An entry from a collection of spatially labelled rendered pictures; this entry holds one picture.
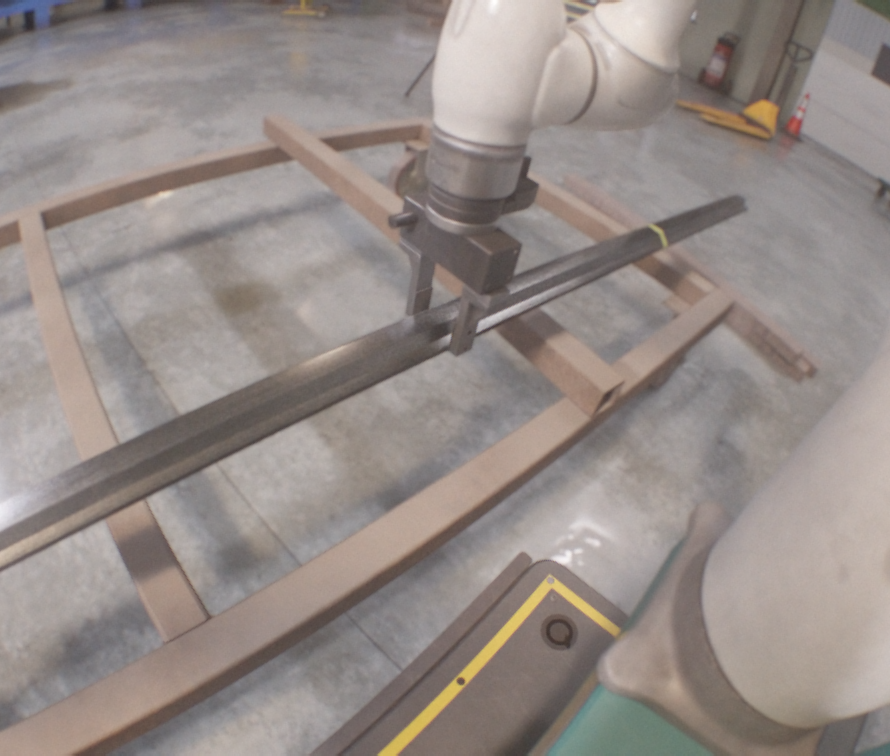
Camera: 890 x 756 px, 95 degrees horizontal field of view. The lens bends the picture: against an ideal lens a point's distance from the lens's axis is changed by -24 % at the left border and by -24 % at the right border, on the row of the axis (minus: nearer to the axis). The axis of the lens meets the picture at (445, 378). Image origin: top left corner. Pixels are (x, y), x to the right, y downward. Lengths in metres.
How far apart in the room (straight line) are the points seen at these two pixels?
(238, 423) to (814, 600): 0.45
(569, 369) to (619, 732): 0.59
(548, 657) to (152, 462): 0.43
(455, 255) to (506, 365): 0.81
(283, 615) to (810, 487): 0.50
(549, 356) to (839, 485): 0.65
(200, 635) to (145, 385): 0.76
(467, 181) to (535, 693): 0.50
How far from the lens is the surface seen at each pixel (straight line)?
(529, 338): 0.86
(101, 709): 0.61
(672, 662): 0.35
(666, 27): 0.54
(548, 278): 0.74
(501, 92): 0.45
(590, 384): 0.81
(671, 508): 1.22
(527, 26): 0.45
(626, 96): 0.54
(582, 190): 2.28
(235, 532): 0.99
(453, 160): 0.48
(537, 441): 0.77
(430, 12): 7.38
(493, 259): 0.51
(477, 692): 0.56
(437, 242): 0.55
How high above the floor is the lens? 0.86
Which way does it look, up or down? 44 degrees down
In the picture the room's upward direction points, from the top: 14 degrees clockwise
